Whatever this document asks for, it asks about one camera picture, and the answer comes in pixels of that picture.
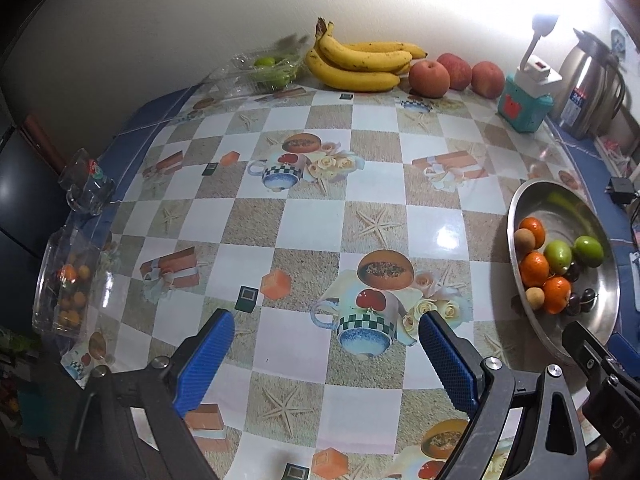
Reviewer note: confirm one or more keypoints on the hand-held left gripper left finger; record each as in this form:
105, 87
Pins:
205, 360

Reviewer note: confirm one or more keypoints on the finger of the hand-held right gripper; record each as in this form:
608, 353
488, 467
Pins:
587, 355

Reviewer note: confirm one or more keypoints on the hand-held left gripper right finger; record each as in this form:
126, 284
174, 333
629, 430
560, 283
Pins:
447, 360

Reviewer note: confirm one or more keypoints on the orange tangerine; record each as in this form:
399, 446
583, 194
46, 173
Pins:
535, 227
556, 294
534, 267

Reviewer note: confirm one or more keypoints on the tan longan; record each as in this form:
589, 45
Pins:
524, 240
534, 296

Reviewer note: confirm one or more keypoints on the dark purple plum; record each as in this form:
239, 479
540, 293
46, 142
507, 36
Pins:
573, 272

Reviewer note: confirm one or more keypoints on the green jujube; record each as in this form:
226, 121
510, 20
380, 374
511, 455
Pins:
557, 256
590, 251

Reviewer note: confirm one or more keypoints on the stainless steel basin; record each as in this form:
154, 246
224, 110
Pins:
560, 200

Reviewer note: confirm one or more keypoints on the person's right hand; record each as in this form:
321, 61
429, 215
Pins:
601, 465

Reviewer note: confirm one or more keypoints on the clear plastic container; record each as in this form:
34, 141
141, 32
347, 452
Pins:
65, 280

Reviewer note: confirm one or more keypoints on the black charger adapter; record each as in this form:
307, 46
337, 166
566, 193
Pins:
620, 187

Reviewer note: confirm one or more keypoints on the checkered printed tablecloth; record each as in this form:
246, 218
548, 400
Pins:
310, 200

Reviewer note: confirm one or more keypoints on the pink plastic bag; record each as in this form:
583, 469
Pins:
615, 152

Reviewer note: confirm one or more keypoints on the clear glass mug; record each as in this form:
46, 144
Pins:
87, 185

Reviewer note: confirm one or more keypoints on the blue tablecloth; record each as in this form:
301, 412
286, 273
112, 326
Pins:
130, 150

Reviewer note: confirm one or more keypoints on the teal plastic box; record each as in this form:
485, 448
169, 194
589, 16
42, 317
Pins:
525, 105

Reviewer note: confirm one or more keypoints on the stainless steel thermos jug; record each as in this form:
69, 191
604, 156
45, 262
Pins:
592, 90

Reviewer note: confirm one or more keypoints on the pale orange apple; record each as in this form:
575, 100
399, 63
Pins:
429, 78

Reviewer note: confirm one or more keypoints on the red apple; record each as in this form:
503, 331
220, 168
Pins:
487, 79
459, 69

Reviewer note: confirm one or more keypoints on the clear plastic fruit box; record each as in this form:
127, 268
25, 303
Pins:
260, 72

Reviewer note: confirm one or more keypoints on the yellow banana bunch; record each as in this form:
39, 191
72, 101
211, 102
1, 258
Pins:
360, 67

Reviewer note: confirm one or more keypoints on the white gooseneck lamp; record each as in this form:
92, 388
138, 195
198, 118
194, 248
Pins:
542, 25

